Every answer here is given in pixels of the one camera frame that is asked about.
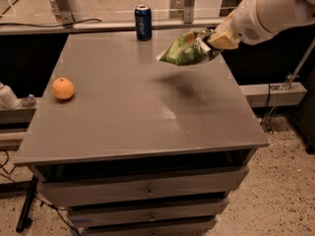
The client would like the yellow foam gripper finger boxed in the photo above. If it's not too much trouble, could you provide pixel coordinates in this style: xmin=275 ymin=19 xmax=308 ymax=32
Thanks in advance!
xmin=208 ymin=29 xmax=241 ymax=49
xmin=215 ymin=12 xmax=234 ymax=36

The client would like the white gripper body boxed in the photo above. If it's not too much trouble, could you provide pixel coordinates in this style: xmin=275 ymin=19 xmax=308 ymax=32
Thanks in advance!
xmin=230 ymin=0 xmax=274 ymax=45

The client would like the green jalapeno chip bag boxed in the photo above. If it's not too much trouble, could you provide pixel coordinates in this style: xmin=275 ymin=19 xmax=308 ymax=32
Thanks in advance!
xmin=157 ymin=29 xmax=221 ymax=66

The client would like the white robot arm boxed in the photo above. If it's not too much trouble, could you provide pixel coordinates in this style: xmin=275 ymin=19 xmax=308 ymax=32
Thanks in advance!
xmin=208 ymin=0 xmax=315 ymax=49

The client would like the blue pepsi can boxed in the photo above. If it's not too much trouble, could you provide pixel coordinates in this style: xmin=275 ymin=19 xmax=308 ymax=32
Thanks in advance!
xmin=134 ymin=5 xmax=152 ymax=41

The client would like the grey drawer cabinet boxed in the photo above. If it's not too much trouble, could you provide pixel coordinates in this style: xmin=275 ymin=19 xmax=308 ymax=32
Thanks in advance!
xmin=13 ymin=28 xmax=271 ymax=236

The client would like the top grey drawer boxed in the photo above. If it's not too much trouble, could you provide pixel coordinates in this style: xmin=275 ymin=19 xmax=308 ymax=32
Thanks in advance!
xmin=38 ymin=166 xmax=249 ymax=207

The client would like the grey drawer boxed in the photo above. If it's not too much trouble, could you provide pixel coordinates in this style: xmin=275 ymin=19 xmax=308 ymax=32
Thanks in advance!
xmin=69 ymin=199 xmax=228 ymax=227
xmin=86 ymin=216 xmax=217 ymax=236
xmin=38 ymin=166 xmax=249 ymax=207

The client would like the orange fruit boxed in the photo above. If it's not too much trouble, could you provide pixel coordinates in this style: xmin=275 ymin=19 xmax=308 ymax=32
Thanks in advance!
xmin=52 ymin=78 xmax=75 ymax=100

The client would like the middle grey drawer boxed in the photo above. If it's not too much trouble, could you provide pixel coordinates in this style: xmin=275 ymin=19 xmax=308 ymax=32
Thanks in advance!
xmin=69 ymin=199 xmax=228 ymax=227

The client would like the bottom grey drawer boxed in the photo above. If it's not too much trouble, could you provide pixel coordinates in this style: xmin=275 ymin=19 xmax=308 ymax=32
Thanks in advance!
xmin=86 ymin=216 xmax=217 ymax=236

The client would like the small grey knob object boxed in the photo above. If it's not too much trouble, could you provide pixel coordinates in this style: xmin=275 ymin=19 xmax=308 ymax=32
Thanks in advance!
xmin=21 ymin=94 xmax=36 ymax=107

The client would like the white cylinder object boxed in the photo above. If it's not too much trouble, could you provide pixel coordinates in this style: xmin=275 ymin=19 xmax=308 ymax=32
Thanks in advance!
xmin=0 ymin=83 xmax=20 ymax=109

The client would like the black table leg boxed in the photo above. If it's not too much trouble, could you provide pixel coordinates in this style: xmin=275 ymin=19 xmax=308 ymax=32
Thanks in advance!
xmin=16 ymin=176 xmax=38 ymax=233

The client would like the grey metal rail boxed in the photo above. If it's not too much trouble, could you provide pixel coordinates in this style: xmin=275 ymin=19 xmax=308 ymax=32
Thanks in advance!
xmin=0 ymin=17 xmax=223 ymax=35

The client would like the black cable on rail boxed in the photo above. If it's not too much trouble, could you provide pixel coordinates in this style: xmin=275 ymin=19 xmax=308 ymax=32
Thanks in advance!
xmin=0 ymin=18 xmax=102 ymax=30

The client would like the left metal bracket post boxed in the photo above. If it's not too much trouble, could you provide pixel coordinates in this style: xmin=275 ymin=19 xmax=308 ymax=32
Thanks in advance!
xmin=55 ymin=0 xmax=75 ymax=24

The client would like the black floor cable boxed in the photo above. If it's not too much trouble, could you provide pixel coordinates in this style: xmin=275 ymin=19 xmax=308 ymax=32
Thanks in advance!
xmin=0 ymin=148 xmax=82 ymax=236

